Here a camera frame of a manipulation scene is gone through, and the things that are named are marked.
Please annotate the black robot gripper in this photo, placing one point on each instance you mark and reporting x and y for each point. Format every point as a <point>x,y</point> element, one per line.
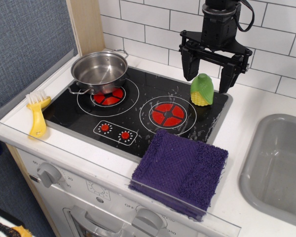
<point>216,43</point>

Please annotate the yellow dish brush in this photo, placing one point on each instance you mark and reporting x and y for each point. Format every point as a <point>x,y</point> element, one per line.
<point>38,100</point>

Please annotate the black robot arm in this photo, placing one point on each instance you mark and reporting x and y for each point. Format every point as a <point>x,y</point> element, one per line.
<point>220,5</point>

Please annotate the toy corn cob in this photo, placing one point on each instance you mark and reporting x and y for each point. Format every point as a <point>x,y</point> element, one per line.
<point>202,90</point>

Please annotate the silver steel pan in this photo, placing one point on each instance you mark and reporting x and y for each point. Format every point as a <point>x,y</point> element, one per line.
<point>100,72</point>

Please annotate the black toy stovetop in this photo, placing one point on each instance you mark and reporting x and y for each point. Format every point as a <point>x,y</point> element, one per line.
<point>125,121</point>

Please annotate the purple folded cloth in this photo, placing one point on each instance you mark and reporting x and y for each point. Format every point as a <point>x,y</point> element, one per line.
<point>180,173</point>

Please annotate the grey sink basin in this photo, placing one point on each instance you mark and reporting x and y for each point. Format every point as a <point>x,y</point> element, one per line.
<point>268,178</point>

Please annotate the grey right oven knob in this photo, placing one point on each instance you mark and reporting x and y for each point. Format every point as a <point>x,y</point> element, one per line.
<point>148,222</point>

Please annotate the grey oven knob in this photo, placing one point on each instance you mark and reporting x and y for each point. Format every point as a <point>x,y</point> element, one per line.
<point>148,222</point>
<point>48,174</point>

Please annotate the grey left oven knob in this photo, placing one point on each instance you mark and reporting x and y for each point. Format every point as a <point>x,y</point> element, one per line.
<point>48,174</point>

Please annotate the yellow object at bottom left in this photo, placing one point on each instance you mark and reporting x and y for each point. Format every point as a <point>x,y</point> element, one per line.
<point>20,231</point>

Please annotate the wooden side post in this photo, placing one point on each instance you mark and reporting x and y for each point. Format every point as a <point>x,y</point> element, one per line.
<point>87,25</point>

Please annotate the grey oven door handle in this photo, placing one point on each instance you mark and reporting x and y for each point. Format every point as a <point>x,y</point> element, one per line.
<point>93,223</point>

